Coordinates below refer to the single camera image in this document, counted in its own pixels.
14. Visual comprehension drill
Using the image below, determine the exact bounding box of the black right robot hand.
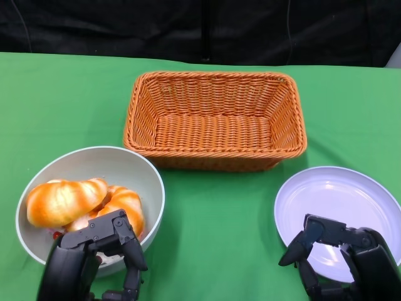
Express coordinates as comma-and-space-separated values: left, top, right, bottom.
278, 214, 401, 301

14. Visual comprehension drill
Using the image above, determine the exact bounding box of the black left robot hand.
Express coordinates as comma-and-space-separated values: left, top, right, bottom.
36, 209, 148, 301

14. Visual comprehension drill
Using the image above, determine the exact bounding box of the glazed orange bread roll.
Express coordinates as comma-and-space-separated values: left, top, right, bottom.
26, 177, 109, 228
64, 185, 145, 242

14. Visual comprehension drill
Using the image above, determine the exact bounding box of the pale grey-green bowl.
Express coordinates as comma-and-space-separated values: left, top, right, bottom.
15, 145, 166, 278

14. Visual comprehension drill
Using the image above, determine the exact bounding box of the lilac plate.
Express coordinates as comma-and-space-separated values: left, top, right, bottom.
274, 166, 401, 283

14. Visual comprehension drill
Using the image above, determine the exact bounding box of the orange wicker basket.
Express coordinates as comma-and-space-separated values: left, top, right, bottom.
123, 70, 307, 172

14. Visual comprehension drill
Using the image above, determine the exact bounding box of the green tablecloth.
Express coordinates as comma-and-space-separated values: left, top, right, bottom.
0, 51, 401, 301

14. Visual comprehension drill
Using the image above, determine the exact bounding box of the white object beside curtain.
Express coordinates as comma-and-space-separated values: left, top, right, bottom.
384, 40, 401, 69

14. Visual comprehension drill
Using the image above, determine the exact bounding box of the black backdrop curtain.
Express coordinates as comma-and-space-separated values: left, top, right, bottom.
0, 0, 401, 68

